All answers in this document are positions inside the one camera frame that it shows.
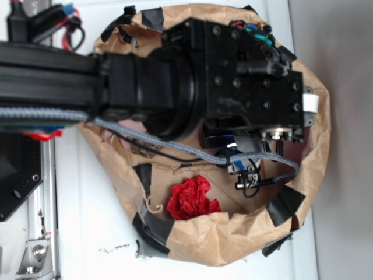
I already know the grey braided cable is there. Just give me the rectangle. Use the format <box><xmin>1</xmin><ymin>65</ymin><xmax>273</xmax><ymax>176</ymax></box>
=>
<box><xmin>0</xmin><ymin>106</ymin><xmax>300</xmax><ymax>184</ymax></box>

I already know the brown paper bag bin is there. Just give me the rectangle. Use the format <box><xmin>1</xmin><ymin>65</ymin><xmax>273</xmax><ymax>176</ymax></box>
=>
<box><xmin>78</xmin><ymin>4</ymin><xmax>331</xmax><ymax>266</ymax></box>

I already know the red crumpled paper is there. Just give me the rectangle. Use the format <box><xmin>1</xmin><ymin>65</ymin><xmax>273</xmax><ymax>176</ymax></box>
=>
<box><xmin>167</xmin><ymin>175</ymin><xmax>221</xmax><ymax>221</ymax></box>

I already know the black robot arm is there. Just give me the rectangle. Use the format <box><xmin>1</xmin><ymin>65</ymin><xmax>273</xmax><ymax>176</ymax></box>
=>
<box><xmin>1</xmin><ymin>19</ymin><xmax>316</xmax><ymax>141</ymax></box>

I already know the small sensor module with wires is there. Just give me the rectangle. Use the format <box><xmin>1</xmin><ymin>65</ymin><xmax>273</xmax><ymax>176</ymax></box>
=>
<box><xmin>228</xmin><ymin>157</ymin><xmax>262</xmax><ymax>198</ymax></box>

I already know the aluminium extrusion rail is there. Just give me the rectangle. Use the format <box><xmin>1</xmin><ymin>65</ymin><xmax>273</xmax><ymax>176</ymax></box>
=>
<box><xmin>27</xmin><ymin>140</ymin><xmax>60</xmax><ymax>279</ymax></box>

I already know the metal corner bracket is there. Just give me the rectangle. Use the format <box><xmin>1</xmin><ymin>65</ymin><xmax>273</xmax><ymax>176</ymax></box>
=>
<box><xmin>16</xmin><ymin>239</ymin><xmax>53</xmax><ymax>279</ymax></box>

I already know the brown rough rock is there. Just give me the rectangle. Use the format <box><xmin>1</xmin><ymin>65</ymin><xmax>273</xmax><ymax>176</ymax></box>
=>
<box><xmin>131</xmin><ymin>139</ymin><xmax>162</xmax><ymax>159</ymax></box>

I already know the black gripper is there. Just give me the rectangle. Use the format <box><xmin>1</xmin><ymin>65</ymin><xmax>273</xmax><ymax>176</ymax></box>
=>
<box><xmin>162</xmin><ymin>18</ymin><xmax>311</xmax><ymax>142</ymax></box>

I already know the black box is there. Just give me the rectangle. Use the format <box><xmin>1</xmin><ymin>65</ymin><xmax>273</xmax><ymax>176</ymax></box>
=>
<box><xmin>199</xmin><ymin>123</ymin><xmax>235</xmax><ymax>149</ymax></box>

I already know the thin black wire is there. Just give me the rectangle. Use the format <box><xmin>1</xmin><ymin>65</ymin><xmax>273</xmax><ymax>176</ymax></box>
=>
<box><xmin>109</xmin><ymin>129</ymin><xmax>205</xmax><ymax>164</ymax></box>

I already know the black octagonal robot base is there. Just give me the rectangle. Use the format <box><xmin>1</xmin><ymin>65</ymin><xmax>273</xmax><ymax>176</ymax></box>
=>
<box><xmin>0</xmin><ymin>132</ymin><xmax>43</xmax><ymax>222</ymax></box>

